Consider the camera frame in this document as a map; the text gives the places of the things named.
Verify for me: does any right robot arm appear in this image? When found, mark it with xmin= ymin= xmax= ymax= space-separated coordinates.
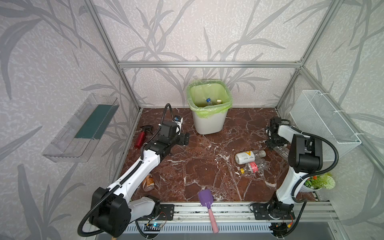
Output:
xmin=266 ymin=117 xmax=340 ymax=215

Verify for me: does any artificial flower pot plant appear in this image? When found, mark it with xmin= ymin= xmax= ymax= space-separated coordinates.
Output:
xmin=300 ymin=173 xmax=336 ymax=193

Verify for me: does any aluminium front rail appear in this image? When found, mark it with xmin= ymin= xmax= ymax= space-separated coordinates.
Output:
xmin=167 ymin=202 xmax=340 ymax=223

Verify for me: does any purple pink silicone spatula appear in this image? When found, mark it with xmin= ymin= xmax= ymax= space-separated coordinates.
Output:
xmin=198 ymin=189 xmax=219 ymax=234

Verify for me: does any white trash bin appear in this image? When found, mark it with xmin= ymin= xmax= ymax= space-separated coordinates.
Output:
xmin=193 ymin=112 xmax=228 ymax=135

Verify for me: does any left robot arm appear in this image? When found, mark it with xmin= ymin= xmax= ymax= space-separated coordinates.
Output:
xmin=77 ymin=115 xmax=190 ymax=238

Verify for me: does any white yellow label bottle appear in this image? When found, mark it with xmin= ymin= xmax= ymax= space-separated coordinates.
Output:
xmin=235 ymin=150 xmax=266 ymax=165

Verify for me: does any clear bottle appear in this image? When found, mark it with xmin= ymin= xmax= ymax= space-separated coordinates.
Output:
xmin=273 ymin=146 xmax=290 ymax=161

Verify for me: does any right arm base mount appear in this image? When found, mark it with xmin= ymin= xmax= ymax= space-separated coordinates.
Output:
xmin=250 ymin=202 xmax=296 ymax=221

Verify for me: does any green bin liner bag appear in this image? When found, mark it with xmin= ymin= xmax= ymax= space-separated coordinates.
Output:
xmin=187 ymin=79 xmax=233 ymax=119

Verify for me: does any red spray bottle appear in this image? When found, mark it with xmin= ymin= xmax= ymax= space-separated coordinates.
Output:
xmin=134 ymin=125 xmax=153 ymax=149

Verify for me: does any white wire mesh basket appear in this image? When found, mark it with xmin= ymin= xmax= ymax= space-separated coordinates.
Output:
xmin=290 ymin=90 xmax=361 ymax=157

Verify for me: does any pink label yellow cap bottle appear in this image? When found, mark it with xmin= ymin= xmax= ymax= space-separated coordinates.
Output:
xmin=240 ymin=159 xmax=269 ymax=175

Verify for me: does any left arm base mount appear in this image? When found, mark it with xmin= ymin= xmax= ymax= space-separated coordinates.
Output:
xmin=143 ymin=204 xmax=175 ymax=221

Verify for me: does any clear acrylic wall shelf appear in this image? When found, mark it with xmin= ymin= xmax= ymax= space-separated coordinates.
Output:
xmin=42 ymin=94 xmax=120 ymax=163

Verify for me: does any brown coffee bottle lying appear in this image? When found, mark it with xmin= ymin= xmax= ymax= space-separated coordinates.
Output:
xmin=142 ymin=175 xmax=155 ymax=192

